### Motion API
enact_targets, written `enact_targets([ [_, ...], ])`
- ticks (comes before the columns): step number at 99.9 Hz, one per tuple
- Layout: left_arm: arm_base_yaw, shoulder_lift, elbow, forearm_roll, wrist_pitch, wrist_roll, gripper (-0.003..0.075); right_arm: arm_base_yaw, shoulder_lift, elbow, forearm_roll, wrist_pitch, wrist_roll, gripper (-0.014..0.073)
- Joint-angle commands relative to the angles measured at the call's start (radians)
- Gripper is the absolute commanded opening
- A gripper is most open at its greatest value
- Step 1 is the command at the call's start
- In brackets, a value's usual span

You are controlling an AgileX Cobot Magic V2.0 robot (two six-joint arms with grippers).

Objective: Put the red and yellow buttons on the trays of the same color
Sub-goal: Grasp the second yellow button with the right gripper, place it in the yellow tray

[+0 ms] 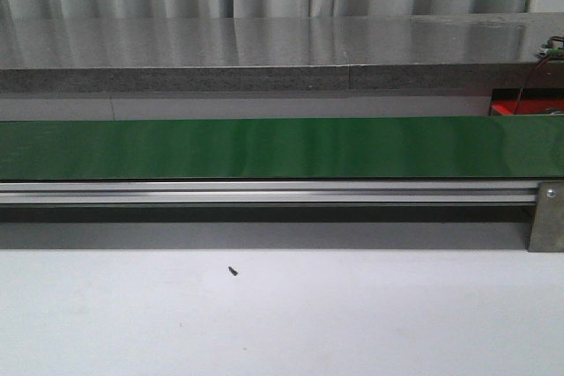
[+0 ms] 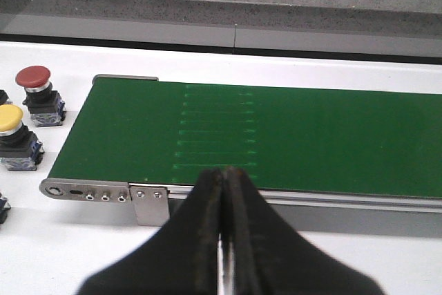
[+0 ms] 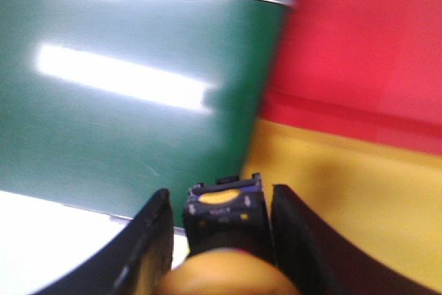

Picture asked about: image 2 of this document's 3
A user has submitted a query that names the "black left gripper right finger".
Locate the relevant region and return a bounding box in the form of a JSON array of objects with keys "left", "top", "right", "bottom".
[{"left": 222, "top": 167, "right": 383, "bottom": 294}]

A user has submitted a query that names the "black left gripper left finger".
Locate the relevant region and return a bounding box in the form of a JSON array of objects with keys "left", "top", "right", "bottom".
[{"left": 79, "top": 169, "right": 222, "bottom": 294}]

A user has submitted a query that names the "green conveyor belt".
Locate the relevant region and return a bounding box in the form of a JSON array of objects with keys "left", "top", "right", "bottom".
[{"left": 48, "top": 76, "right": 442, "bottom": 200}]

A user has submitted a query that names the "yellow mushroom push button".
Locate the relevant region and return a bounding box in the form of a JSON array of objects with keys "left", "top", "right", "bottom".
[{"left": 1, "top": 104, "right": 44, "bottom": 171}]

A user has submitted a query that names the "red mushroom push button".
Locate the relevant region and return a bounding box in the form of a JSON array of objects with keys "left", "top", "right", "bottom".
[{"left": 15, "top": 66, "right": 66, "bottom": 127}]

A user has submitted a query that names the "black push button partial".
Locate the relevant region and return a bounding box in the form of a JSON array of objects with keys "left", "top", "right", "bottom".
[{"left": 0, "top": 89, "right": 12, "bottom": 105}]

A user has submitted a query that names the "grey stone counter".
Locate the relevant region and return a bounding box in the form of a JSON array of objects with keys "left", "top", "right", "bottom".
[{"left": 1, "top": 0, "right": 441, "bottom": 57}]

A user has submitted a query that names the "steel left support bracket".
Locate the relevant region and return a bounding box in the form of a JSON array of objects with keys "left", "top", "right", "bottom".
[{"left": 130, "top": 184, "right": 169, "bottom": 227}]

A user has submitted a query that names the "aluminium conveyor frame rail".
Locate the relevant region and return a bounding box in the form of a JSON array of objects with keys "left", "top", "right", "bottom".
[{"left": 39, "top": 73, "right": 442, "bottom": 213}]

